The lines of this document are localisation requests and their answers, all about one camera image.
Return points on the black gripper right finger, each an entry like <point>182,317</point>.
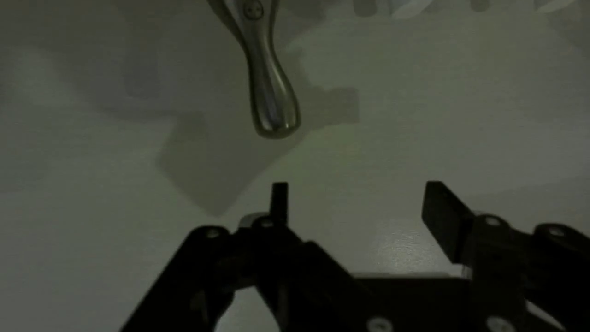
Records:
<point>516,271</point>

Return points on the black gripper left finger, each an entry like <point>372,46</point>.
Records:
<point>245,278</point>

